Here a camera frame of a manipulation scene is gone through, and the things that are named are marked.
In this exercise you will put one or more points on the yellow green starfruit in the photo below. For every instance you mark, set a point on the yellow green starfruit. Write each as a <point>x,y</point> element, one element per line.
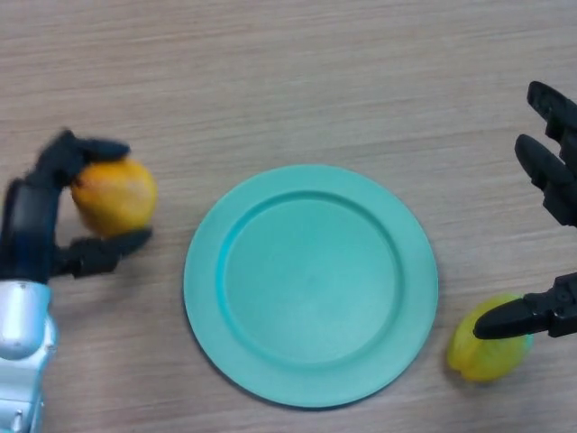
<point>487,361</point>

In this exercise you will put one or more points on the green round plate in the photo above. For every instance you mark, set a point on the green round plate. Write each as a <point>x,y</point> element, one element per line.
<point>311,288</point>

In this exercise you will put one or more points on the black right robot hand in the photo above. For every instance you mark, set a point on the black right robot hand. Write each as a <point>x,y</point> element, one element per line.
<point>559,194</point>

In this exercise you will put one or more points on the yellow pear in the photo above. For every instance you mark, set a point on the yellow pear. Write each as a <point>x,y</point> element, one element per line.
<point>117,198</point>

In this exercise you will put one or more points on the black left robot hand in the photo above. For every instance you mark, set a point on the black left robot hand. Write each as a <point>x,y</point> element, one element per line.
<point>31,225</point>

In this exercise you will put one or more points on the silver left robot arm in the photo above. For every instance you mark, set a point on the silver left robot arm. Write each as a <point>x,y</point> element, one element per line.
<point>22,315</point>

